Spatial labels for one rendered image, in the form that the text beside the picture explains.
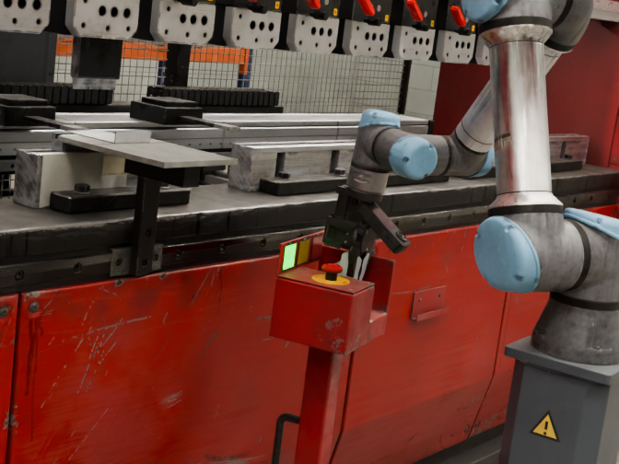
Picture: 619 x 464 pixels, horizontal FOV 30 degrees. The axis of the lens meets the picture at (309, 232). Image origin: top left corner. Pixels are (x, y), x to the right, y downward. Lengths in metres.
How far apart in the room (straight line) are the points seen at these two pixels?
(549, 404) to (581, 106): 2.13
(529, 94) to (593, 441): 0.56
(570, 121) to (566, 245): 2.15
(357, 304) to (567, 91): 1.97
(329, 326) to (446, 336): 0.96
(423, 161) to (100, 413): 0.73
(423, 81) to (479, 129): 8.38
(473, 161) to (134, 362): 0.72
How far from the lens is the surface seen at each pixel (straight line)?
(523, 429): 1.94
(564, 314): 1.89
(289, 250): 2.16
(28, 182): 2.06
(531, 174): 1.80
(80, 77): 2.10
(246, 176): 2.44
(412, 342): 2.90
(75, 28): 2.03
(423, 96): 10.48
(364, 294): 2.14
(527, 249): 1.76
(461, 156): 2.14
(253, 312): 2.35
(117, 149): 1.97
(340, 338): 2.11
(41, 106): 2.29
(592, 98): 3.91
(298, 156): 2.56
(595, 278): 1.87
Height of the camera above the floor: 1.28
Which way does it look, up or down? 11 degrees down
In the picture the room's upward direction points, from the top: 7 degrees clockwise
